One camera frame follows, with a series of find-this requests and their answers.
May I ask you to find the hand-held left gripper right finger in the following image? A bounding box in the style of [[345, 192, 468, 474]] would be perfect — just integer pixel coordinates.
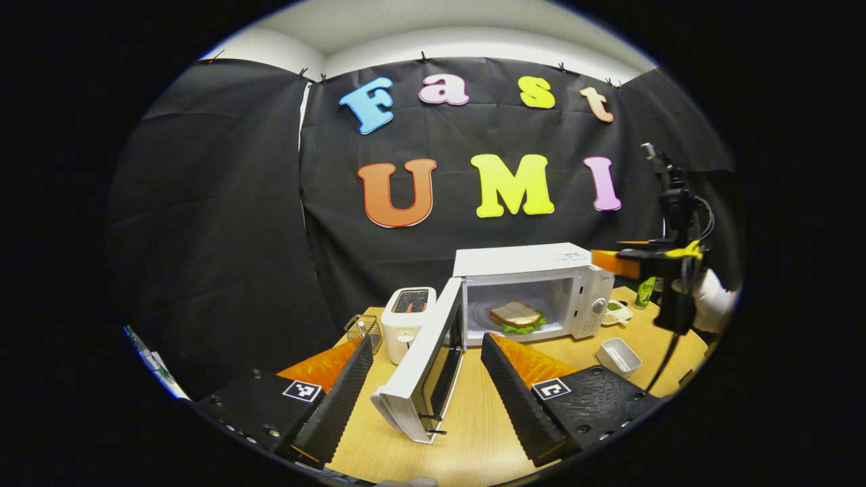
[[481, 332, 662, 467]]

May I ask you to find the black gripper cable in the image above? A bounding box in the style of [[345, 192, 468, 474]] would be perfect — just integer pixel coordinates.
[[643, 330, 683, 394]]

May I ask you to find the white microwave oven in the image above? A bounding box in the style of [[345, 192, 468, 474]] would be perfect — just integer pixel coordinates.
[[371, 242, 616, 444]]

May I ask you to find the lettuce sandwich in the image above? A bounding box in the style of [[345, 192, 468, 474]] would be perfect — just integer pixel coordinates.
[[489, 300, 547, 335]]

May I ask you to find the small white rectangular dish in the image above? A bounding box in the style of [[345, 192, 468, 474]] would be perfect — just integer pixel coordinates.
[[596, 337, 643, 379]]

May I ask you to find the white divided dish of beans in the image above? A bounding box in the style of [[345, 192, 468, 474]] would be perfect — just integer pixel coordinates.
[[601, 299, 635, 327]]

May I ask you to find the black backdrop cloth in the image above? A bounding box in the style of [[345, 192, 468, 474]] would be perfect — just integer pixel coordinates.
[[108, 57, 745, 400]]

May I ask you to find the small wire basket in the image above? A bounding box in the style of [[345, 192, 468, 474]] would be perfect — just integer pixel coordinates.
[[344, 314, 384, 355]]

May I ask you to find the white toaster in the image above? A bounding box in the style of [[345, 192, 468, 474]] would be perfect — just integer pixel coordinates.
[[380, 286, 437, 366]]

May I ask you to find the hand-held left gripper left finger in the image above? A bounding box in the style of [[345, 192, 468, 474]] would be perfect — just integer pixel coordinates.
[[193, 336, 374, 469]]

